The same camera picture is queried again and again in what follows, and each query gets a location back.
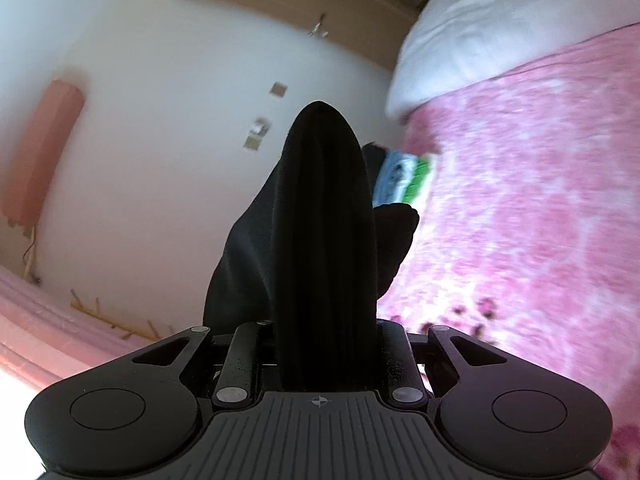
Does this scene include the pink wall heater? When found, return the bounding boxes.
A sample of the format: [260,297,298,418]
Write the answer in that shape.
[0,79,87,233]

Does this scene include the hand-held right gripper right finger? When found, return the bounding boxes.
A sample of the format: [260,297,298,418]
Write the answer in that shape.
[376,322,507,405]

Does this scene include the white folded garment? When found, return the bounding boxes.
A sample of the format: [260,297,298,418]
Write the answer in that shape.
[397,155,421,202]

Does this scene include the bed with pink floral sheet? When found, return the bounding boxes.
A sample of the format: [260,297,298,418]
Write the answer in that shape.
[375,25,640,480]

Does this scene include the yellow sticks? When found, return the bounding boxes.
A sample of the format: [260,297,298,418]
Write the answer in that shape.
[21,225,157,342]

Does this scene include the brown wooden door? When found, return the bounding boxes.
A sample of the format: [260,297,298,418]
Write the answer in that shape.
[170,0,437,72]

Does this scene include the black pants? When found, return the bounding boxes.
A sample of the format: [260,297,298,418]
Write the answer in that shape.
[202,101,421,394]

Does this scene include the light blue folded garment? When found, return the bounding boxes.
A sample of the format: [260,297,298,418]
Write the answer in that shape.
[377,150,407,202]

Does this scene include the white striped quilt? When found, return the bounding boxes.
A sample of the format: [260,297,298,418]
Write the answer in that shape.
[385,0,640,122]

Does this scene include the metal door handle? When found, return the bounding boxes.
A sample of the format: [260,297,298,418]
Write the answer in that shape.
[306,14,331,39]

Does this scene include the wall socket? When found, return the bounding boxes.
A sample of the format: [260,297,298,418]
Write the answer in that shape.
[242,117,272,152]

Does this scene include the green folded garment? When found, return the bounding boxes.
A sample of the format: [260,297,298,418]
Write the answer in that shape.
[407,157,437,200]

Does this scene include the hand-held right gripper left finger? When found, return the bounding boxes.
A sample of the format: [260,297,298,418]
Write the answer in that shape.
[131,321,275,408]

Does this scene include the pink cloth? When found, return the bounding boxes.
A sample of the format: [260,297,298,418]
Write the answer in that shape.
[0,265,156,393]

